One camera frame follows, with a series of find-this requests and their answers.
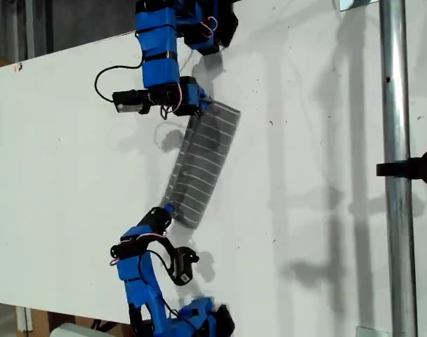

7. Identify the grey striped towel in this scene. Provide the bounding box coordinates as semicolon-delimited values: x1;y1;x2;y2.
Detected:
160;99;242;231

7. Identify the white plastic object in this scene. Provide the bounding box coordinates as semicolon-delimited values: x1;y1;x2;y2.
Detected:
48;322;111;337

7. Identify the white table leg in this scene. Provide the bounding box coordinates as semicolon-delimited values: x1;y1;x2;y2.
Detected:
15;305;34;333

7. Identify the black clamp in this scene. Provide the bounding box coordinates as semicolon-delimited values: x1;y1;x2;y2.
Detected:
376;149;427;186

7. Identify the black camera stalk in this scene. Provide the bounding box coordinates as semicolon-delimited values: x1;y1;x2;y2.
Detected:
146;235;181;278
140;88;155;116

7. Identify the black camera cable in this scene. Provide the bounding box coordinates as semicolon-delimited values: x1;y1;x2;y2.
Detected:
138;248;181;317
94;64;146;104

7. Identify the steel post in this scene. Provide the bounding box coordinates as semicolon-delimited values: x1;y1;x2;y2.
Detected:
377;0;419;337

